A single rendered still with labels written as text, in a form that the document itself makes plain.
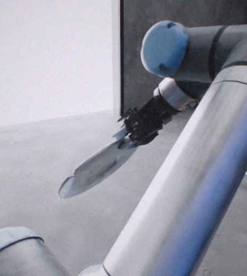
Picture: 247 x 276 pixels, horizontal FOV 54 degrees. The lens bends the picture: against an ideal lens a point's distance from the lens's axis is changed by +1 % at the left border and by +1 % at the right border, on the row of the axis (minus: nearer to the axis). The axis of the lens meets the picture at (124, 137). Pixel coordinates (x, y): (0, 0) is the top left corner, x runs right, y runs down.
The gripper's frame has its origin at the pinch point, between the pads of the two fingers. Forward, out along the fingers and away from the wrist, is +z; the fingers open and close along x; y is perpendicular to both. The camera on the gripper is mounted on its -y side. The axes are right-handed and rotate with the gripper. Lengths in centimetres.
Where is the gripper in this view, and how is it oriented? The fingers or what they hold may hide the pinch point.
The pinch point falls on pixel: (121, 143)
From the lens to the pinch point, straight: 65.0
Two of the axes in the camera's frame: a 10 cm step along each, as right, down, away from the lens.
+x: 5.9, 8.0, -1.2
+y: -5.6, 2.9, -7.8
